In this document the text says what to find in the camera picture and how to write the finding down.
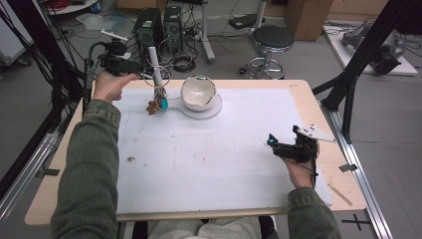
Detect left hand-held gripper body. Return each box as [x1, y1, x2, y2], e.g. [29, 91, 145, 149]
[99, 29, 140, 77]

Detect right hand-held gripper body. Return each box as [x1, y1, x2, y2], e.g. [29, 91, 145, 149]
[273, 124, 336, 163]

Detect brown bear keychain with loop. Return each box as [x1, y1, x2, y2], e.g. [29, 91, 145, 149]
[146, 88, 167, 117]

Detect key ring with coloured tags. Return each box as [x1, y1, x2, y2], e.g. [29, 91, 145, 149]
[142, 64, 172, 112]

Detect person's right hand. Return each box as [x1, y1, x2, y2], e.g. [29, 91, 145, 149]
[284, 158, 317, 190]

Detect person's left hand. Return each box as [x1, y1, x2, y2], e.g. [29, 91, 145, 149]
[92, 70, 140, 105]

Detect black computer tower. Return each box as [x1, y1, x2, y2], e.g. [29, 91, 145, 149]
[162, 5, 184, 53]
[133, 7, 165, 66]

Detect clear plastic sheet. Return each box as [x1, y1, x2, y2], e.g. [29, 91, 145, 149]
[76, 13, 128, 33]

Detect white ceramic bowl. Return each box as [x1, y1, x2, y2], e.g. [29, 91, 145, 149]
[180, 75, 217, 112]

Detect white table mat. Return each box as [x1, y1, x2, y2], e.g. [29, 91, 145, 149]
[112, 88, 333, 215]

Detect thin wooden stick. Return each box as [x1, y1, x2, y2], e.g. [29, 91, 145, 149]
[327, 183, 353, 207]

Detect white table leg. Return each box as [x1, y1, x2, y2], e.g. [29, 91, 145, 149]
[198, 0, 216, 65]
[254, 0, 267, 30]

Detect round white table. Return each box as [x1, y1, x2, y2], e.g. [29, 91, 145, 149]
[43, 0, 101, 16]

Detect black round stool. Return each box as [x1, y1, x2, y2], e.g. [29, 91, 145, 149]
[239, 25, 296, 80]

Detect white floor board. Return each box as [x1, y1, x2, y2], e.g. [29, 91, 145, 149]
[322, 24, 419, 77]

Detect person's legs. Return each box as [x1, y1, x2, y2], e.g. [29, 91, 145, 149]
[147, 217, 263, 239]

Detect flat black device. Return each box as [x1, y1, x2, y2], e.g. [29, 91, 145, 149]
[228, 13, 267, 30]

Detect brown cardboard box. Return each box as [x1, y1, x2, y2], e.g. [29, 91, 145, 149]
[284, 0, 334, 42]

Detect grey robot device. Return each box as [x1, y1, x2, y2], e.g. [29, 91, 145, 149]
[341, 23, 406, 76]

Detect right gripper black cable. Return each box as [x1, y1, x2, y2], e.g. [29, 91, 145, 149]
[310, 142, 320, 187]

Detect coiled black cable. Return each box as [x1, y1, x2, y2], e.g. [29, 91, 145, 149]
[172, 53, 197, 74]

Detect aluminium rail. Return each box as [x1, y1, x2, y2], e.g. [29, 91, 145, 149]
[319, 99, 394, 239]
[0, 132, 61, 227]

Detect black metal frame stand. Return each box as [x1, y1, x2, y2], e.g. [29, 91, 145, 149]
[312, 0, 414, 144]
[0, 0, 96, 200]

